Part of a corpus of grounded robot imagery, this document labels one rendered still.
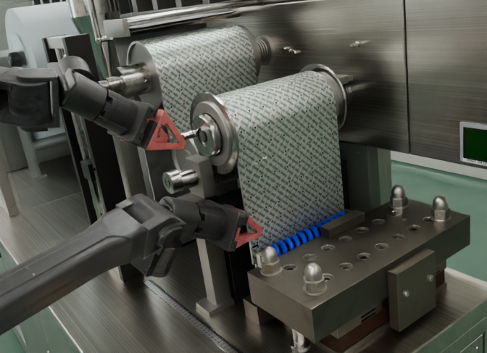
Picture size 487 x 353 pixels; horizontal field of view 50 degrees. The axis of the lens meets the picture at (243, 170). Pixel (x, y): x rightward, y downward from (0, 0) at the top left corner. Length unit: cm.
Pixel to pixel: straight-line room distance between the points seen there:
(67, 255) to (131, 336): 40
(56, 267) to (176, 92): 52
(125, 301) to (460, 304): 66
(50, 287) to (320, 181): 55
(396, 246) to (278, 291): 23
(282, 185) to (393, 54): 32
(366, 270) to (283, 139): 26
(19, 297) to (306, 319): 40
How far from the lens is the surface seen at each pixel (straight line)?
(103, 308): 116
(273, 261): 87
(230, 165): 90
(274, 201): 95
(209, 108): 89
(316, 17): 114
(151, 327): 106
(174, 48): 109
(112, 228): 72
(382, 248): 95
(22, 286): 65
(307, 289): 82
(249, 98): 91
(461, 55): 94
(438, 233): 99
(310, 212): 101
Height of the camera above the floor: 148
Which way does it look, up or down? 19 degrees down
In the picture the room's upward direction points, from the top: 8 degrees counter-clockwise
